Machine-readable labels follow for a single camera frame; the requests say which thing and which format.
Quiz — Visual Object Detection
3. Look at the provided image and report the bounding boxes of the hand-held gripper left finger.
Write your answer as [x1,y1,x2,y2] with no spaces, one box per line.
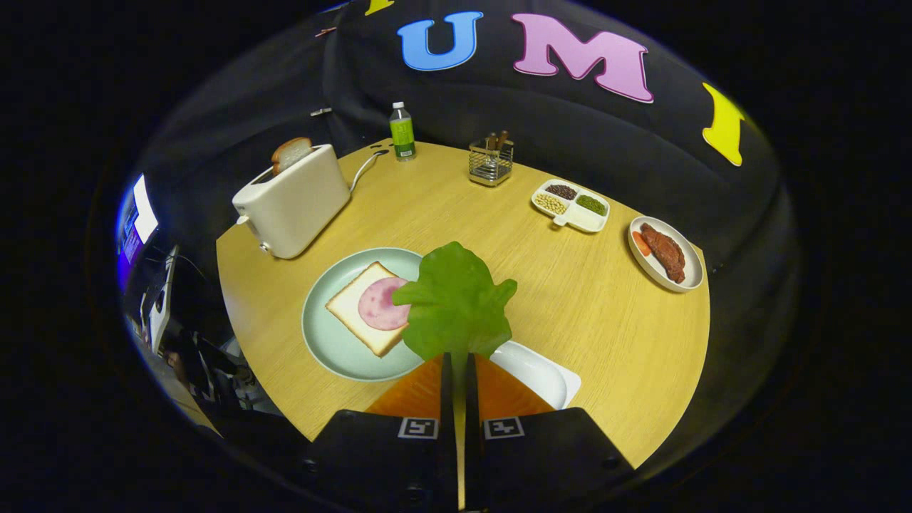
[303,351,458,513]

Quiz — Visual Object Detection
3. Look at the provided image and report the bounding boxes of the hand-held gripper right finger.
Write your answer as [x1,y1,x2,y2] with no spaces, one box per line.
[467,351,635,512]

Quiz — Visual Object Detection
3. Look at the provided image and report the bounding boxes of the green lettuce leaf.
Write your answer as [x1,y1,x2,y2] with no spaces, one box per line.
[392,241,519,364]

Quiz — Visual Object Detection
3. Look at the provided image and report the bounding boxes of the toasted bread slice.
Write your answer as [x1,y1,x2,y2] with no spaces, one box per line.
[271,137,314,177]

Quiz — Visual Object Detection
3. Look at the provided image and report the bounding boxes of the white rectangular plate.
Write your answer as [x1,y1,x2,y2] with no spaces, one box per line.
[489,341,582,410]

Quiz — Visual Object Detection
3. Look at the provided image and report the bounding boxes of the pale green round plate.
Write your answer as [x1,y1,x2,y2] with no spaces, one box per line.
[301,247,428,383]

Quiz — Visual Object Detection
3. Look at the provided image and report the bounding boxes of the pink ham slice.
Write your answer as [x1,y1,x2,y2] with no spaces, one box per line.
[357,276,413,331]

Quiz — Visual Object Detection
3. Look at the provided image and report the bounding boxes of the square white bread slice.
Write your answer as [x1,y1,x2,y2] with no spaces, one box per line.
[325,261,414,358]

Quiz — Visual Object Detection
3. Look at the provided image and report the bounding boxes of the white divided bean dish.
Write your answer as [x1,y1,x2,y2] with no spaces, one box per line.
[531,178,611,234]

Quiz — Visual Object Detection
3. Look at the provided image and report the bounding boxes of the brown meat piece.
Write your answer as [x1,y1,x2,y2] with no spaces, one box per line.
[639,223,686,284]

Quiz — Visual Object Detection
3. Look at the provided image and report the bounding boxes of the white toaster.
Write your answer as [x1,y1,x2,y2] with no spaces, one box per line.
[232,144,352,260]

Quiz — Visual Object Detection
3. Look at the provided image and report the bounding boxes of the round white meat plate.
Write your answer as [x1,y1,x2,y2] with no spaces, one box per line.
[628,216,705,294]

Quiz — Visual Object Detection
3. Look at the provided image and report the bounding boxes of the green label drink bottle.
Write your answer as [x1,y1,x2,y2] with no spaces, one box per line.
[389,101,418,162]

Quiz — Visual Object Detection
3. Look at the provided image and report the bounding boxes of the white office device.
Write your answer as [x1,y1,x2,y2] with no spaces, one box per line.
[146,246,180,353]

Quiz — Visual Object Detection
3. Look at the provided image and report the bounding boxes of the black backdrop cloth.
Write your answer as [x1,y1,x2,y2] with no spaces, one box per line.
[135,0,799,457]

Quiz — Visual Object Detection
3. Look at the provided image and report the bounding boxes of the lit computer monitor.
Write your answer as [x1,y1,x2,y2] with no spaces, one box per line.
[118,175,159,268]

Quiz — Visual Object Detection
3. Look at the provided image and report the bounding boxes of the wire utensil holder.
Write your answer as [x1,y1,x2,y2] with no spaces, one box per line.
[468,139,514,187]

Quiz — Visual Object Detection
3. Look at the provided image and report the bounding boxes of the white toaster cable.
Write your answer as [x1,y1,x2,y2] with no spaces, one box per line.
[348,150,390,195]

